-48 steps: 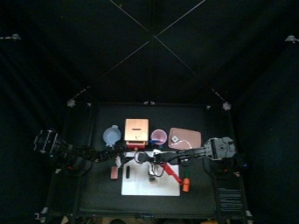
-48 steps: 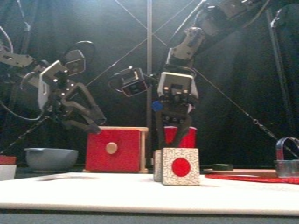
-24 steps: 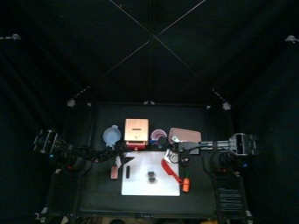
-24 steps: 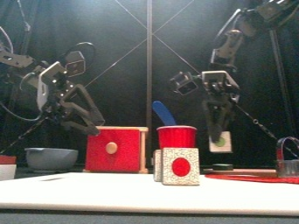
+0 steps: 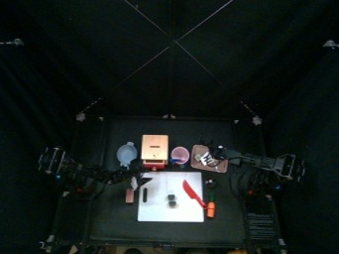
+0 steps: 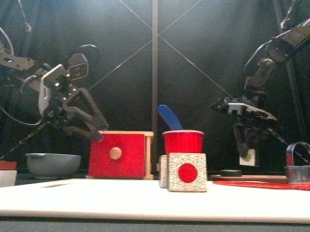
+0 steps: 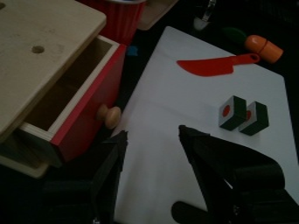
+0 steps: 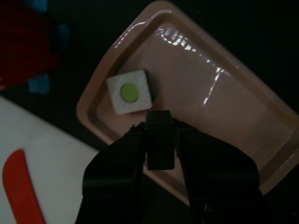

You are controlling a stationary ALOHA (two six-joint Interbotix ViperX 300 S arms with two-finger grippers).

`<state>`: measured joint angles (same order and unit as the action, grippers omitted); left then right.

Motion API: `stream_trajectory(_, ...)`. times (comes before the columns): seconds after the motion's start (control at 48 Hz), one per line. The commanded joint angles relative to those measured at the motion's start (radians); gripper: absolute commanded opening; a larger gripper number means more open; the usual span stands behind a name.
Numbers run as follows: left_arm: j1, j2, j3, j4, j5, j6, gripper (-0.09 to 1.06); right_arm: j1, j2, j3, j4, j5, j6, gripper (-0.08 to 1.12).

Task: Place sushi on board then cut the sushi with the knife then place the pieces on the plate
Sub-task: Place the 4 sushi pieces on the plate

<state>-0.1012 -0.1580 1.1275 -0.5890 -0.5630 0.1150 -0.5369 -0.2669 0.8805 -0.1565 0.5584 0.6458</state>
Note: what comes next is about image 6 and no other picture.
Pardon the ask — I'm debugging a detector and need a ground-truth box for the red and white container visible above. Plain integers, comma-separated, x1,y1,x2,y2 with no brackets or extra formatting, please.
0,160,21,189

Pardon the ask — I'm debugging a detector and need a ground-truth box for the blue plastic utensil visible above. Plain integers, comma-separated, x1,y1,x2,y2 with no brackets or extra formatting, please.
157,103,186,131

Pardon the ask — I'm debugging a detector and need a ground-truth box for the white cutting board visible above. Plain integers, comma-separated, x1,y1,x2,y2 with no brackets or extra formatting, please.
0,178,310,226

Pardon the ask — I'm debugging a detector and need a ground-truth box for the thin diagonal wire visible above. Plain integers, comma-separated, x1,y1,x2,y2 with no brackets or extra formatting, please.
87,0,204,91
118,0,237,100

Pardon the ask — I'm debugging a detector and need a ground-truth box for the vertical metal frame pole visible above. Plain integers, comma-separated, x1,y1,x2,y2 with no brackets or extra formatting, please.
151,0,161,134

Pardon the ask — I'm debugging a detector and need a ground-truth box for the light wooden drawer box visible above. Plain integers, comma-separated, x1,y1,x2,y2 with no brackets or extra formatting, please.
86,130,157,181

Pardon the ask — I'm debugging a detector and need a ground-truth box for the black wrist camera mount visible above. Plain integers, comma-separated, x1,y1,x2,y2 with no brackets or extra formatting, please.
65,53,91,82

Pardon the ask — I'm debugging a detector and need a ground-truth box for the red toy knife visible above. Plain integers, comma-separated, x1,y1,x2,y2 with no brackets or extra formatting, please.
213,179,310,191

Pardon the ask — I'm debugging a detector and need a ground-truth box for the red drawer with wooden knob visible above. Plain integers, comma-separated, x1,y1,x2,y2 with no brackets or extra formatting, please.
87,133,147,179

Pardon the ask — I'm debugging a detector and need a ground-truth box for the white sushi piece green centre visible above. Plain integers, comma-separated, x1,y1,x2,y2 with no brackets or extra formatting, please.
240,148,258,168

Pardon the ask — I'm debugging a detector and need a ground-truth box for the grey bowl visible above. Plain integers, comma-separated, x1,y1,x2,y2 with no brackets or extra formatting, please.
25,152,85,179

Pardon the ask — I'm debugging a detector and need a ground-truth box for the light wooden board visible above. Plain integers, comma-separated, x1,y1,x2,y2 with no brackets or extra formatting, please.
210,174,289,182

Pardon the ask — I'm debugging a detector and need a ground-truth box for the red plastic cup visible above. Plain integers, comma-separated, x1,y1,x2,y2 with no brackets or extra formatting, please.
162,130,206,156

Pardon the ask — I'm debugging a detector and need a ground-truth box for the dark green carrot top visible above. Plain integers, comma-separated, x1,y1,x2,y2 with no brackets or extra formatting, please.
220,169,244,178

